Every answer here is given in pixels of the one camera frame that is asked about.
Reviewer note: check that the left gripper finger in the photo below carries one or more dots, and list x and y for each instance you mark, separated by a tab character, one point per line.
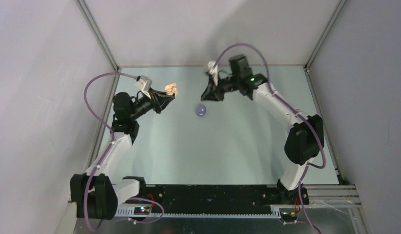
158	93
164	101

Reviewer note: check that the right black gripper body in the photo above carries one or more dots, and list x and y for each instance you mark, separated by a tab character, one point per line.
227	85

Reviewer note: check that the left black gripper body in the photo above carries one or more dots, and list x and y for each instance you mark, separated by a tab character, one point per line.
145	104

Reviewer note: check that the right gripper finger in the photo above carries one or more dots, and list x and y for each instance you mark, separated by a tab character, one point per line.
219	96
209	91

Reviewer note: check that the beige earbud charging case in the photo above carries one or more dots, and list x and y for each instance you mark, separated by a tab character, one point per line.
171	88

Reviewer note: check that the purple earbud charging case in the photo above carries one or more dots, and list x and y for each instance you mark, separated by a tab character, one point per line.
200	110

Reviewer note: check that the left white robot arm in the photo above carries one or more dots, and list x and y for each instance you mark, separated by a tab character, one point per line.
113	148

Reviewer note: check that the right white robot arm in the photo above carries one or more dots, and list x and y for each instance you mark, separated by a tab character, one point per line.
305	138

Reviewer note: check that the left controller board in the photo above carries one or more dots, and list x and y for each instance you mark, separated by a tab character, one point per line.
142	211

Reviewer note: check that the controller board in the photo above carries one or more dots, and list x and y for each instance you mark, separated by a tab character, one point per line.
142	211
290	215

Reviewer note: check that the right controller board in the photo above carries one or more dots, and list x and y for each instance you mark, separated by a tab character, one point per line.
290	215

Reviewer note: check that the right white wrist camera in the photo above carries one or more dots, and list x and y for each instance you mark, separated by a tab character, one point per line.
211	69

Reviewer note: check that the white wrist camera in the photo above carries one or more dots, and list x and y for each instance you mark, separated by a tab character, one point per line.
143	83
211	69

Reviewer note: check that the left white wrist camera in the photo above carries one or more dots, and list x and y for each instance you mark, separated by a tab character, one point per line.
143	83

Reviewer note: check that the aluminium frame rail front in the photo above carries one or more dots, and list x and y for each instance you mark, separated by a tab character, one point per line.
319	196

